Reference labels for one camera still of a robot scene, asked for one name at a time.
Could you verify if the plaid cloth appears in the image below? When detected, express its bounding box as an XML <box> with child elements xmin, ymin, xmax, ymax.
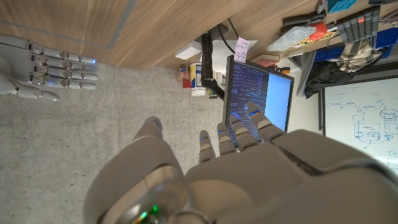
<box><xmin>337</xmin><ymin>40</ymin><xmax>383</xmax><ymax>74</ymax></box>

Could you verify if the white box at monitor base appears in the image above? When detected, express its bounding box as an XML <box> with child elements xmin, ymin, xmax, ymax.
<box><xmin>175</xmin><ymin>40</ymin><xmax>203</xmax><ymax>60</ymax></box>

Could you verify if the black keyboard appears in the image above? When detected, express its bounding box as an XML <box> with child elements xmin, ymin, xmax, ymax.
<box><xmin>336</xmin><ymin>6</ymin><xmax>382</xmax><ymax>44</ymax></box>

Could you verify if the whiteboard with blue drawings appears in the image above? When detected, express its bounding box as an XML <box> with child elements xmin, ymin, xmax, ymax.
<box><xmin>318</xmin><ymin>76</ymin><xmax>398</xmax><ymax>175</ymax></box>

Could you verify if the blue storage bin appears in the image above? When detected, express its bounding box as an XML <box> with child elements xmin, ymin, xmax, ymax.
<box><xmin>313</xmin><ymin>35</ymin><xmax>398</xmax><ymax>63</ymax></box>

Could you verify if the black jacket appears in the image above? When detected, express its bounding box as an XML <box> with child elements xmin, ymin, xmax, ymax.
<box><xmin>303</xmin><ymin>58</ymin><xmax>346</xmax><ymax>100</ymax></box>

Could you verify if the black computer monitor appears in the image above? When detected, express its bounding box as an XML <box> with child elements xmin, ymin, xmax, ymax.
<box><xmin>222</xmin><ymin>55</ymin><xmax>295</xmax><ymax>147</ymax></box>

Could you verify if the small red object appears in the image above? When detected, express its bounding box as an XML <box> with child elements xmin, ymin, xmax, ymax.
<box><xmin>308</xmin><ymin>22</ymin><xmax>328</xmax><ymax>41</ymax></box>

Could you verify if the black handheld device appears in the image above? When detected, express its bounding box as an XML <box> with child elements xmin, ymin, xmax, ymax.
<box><xmin>282</xmin><ymin>11</ymin><xmax>327</xmax><ymax>34</ymax></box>

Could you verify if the red book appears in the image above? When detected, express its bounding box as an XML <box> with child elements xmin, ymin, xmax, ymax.
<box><xmin>250</xmin><ymin>54</ymin><xmax>280</xmax><ymax>68</ymax></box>

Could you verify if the white wipes canister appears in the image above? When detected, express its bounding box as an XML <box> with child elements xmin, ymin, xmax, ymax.
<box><xmin>189</xmin><ymin>62</ymin><xmax>206</xmax><ymax>97</ymax></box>

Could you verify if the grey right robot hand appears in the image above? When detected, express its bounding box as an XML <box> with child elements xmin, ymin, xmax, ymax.
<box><xmin>0</xmin><ymin>34</ymin><xmax>100</xmax><ymax>102</ymax></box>

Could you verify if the pink sticky note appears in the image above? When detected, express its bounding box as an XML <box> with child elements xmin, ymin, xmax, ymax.
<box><xmin>233</xmin><ymin>37</ymin><xmax>251</xmax><ymax>63</ymax></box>

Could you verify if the yellow black patterned sheet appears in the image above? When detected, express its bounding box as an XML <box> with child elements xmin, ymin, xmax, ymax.
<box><xmin>294</xmin><ymin>30</ymin><xmax>338</xmax><ymax>47</ymax></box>

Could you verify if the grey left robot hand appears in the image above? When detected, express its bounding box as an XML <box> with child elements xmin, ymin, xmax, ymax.
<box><xmin>83</xmin><ymin>101</ymin><xmax>398</xmax><ymax>224</ymax></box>

